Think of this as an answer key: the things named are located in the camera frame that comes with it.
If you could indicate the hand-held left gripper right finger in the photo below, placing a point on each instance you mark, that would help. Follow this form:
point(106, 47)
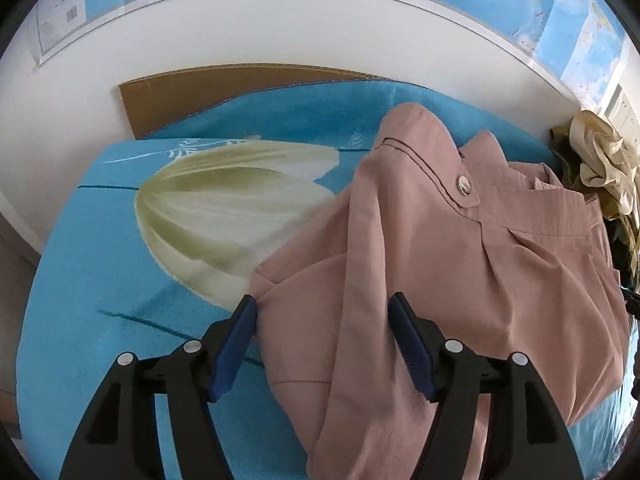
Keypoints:
point(410, 345)

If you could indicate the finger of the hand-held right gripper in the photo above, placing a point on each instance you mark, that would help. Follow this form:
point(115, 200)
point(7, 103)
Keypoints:
point(632, 302)

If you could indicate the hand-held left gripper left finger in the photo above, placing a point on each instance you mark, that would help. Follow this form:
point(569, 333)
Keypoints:
point(232, 345)

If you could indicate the pink pants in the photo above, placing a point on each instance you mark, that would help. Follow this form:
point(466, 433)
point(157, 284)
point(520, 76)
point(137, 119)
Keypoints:
point(425, 235)

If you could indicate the cream garment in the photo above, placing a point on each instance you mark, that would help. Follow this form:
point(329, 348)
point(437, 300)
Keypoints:
point(600, 155)

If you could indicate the blue flower print blanket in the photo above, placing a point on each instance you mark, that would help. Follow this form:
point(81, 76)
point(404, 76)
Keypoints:
point(100, 260)

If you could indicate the mustard brown garment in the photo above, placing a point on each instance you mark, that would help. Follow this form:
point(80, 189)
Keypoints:
point(562, 150)

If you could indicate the brown cardboard sheet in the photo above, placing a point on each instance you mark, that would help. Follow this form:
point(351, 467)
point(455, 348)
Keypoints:
point(165, 100)

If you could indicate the white wall socket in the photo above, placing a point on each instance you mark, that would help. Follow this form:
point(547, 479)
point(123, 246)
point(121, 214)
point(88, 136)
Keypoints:
point(617, 100)
point(632, 117)

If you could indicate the colourful wall map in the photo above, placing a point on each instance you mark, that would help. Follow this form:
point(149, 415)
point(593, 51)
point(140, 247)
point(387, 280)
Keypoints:
point(450, 0)

